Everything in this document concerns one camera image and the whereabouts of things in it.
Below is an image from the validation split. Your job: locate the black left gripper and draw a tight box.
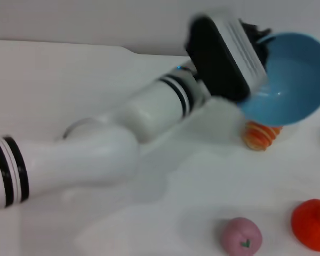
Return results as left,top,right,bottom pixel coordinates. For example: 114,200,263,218
239,19,273,65

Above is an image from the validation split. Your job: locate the blue bowl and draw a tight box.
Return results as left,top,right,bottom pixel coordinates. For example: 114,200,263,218
236,32,320,127

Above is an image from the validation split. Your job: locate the pink toy peach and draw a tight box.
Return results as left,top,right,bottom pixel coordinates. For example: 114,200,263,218
220,217,263,256

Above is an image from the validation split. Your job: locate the orange striped toy bread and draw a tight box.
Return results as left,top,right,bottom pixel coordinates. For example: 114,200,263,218
242,121,284,151

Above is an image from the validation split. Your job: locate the red toy fruit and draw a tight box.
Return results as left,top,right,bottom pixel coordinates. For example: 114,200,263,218
291,198,320,252

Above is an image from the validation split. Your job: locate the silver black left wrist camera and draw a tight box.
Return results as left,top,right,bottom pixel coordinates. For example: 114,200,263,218
185,10,268,104

